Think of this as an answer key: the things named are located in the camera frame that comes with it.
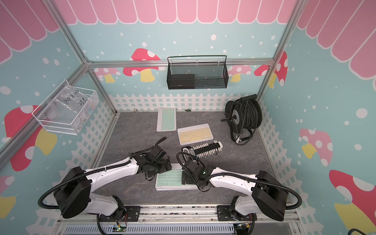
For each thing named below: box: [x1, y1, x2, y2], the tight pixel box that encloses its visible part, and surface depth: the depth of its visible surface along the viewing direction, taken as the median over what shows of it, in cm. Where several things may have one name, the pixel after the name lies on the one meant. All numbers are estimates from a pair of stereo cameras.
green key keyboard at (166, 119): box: [156, 107, 177, 132], surface depth 118 cm
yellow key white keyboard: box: [177, 123, 214, 146], surface depth 108 cm
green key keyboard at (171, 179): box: [155, 163, 199, 191], surface depth 83 cm
